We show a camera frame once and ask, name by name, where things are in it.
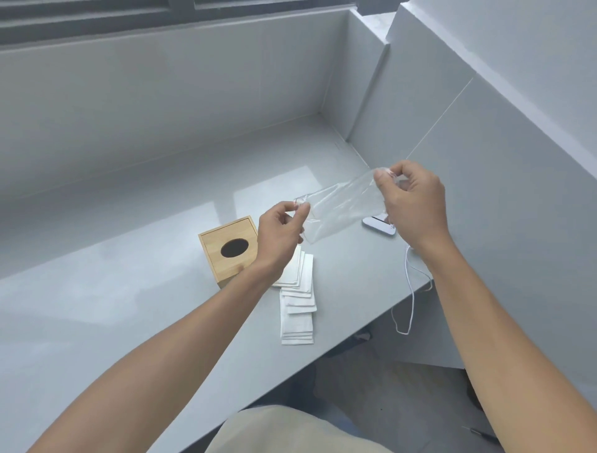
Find person's left forearm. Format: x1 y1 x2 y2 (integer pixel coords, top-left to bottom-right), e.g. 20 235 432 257
27 254 299 453

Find wooden tissue box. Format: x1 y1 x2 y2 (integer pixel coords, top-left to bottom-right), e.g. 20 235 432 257
198 216 260 290

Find clear plastic bag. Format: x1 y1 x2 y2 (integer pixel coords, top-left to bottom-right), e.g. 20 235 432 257
293 166 397 245

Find white cable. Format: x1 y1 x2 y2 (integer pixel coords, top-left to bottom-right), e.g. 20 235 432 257
391 227 435 336

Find white phone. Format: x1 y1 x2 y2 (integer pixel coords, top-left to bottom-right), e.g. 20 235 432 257
362 214 397 236

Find person's right hand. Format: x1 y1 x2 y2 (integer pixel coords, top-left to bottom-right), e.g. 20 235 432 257
373 160 451 248

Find pile of white paper sachets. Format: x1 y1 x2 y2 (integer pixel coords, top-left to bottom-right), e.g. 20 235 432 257
272 244 318 346

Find beige trousers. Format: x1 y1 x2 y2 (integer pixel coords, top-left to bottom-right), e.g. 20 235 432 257
205 404 393 453

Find person's right forearm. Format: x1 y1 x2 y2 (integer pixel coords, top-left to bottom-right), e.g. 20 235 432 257
410 231 597 453

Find thin black pen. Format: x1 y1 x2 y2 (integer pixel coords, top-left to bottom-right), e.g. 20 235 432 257
461 425 501 442

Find grey window frame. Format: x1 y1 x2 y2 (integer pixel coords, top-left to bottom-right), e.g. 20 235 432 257
0 0 361 48

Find person's left hand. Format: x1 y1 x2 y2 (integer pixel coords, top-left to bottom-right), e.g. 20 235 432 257
256 201 312 272

